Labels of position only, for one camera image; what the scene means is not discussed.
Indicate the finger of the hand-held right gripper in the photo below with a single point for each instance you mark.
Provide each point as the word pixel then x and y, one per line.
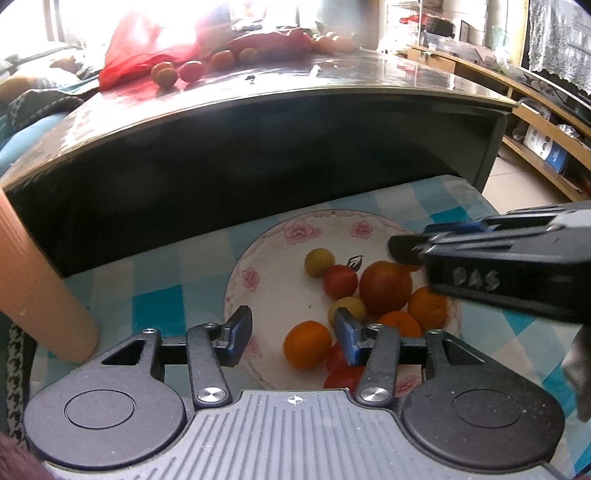
pixel 471 226
pixel 408 249

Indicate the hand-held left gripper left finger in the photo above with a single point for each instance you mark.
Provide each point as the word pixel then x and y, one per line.
pixel 238 334

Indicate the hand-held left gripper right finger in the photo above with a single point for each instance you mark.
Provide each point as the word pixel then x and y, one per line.
pixel 347 337

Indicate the red cherry tomato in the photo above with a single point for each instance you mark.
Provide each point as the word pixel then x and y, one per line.
pixel 336 357
pixel 340 281
pixel 339 381
pixel 191 71

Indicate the yellow kumquat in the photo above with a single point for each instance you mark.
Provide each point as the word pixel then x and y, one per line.
pixel 318 262
pixel 351 306

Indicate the orange mandarin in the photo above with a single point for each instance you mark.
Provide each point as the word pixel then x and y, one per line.
pixel 427 308
pixel 307 344
pixel 248 54
pixel 164 74
pixel 401 323
pixel 325 42
pixel 223 59

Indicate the large red tomato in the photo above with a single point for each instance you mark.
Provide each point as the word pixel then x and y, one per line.
pixel 385 287

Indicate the white floral plate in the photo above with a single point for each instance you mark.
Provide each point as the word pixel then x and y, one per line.
pixel 272 263

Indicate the person's right hand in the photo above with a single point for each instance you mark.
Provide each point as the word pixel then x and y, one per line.
pixel 579 369

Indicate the blue checkered tablecloth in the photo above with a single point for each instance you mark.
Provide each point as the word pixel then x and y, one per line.
pixel 152 295

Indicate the blue box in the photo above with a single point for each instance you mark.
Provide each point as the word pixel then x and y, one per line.
pixel 555 158

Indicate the wooden television stand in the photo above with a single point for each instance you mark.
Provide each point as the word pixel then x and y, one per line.
pixel 531 120

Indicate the black television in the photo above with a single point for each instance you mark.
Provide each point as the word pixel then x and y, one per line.
pixel 563 92

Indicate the dark glass-top coffee table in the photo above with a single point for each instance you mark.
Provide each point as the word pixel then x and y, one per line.
pixel 231 161

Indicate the pink ribbed cylinder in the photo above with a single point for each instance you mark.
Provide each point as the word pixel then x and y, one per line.
pixel 41 286

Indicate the white lace cloth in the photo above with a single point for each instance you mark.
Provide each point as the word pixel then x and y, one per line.
pixel 561 41

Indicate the white storage rack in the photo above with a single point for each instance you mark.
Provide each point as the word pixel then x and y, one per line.
pixel 411 23

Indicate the person's maroon sleeve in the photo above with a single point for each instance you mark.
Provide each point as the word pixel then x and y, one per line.
pixel 16 461

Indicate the red plastic bag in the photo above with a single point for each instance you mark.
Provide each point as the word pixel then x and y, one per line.
pixel 138 50

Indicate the dark patterned cushion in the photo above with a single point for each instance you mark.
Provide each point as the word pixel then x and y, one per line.
pixel 32 104

